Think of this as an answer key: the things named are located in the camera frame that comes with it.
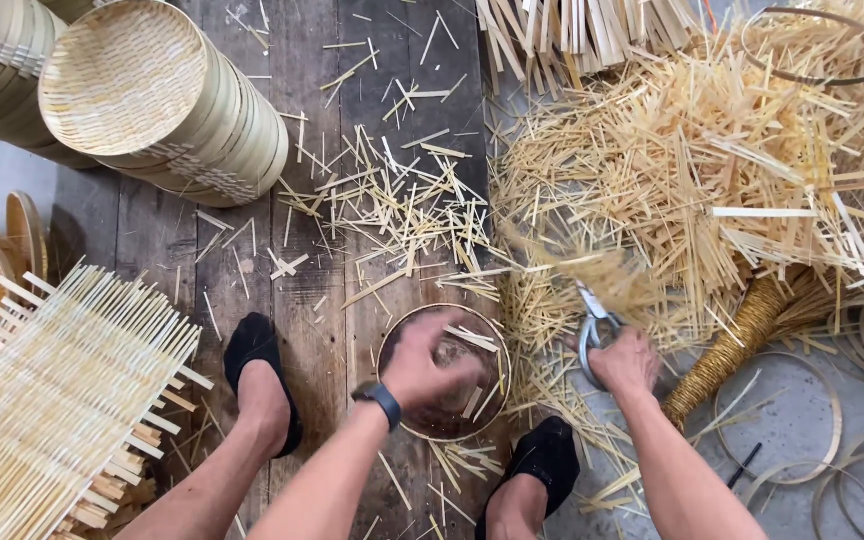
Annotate person's left hand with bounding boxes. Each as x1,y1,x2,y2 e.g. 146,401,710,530
378,310,487,411

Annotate person's right hand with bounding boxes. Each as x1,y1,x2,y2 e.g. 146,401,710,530
563,326,663,399

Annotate small round bamboo tray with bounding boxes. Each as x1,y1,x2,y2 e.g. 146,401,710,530
375,303,513,444

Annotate silver metal shears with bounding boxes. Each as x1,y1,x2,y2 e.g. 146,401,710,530
576,281,624,393

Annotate black wrist watch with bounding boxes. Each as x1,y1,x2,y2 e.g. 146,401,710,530
351,381,404,433

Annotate scattered bamboo offcuts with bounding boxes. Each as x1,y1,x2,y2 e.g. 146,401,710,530
154,0,504,540

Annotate black right sock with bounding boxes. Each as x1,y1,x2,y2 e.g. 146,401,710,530
474,415,582,540

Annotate black sock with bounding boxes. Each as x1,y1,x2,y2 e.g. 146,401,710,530
474,415,582,540
222,312,305,460

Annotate black left sock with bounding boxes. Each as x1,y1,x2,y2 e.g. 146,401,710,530
222,312,305,460

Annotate person's right leg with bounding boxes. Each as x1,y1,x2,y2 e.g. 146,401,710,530
485,472,550,540

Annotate person's leg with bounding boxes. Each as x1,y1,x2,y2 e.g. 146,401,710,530
485,472,550,540
113,360,294,540

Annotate person's left leg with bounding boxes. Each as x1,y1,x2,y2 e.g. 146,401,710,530
113,360,294,540

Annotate heap of bamboo trimmings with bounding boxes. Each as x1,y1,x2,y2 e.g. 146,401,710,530
488,0,864,519

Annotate bundle of bamboo strips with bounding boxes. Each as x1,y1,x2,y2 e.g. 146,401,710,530
475,0,703,102

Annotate black pen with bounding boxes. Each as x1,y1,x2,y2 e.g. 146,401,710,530
726,441,764,490

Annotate stack of woven bamboo trays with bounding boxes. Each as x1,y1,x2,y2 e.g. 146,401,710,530
38,0,291,210

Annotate stack of woven bamboo mats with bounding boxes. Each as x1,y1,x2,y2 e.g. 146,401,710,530
0,258,216,540

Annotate large pale bamboo hoop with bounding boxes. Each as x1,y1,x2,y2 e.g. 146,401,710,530
712,351,845,486

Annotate thin dark bamboo hoop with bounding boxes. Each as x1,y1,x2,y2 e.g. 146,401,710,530
741,6,864,87

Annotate straw broom with wound handle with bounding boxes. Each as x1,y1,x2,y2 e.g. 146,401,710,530
660,262,864,434

